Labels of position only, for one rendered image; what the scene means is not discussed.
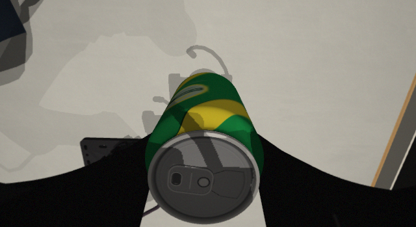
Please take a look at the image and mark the green and yellow drink can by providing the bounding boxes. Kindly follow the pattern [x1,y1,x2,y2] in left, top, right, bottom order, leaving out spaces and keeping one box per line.
[145,72,264,224]

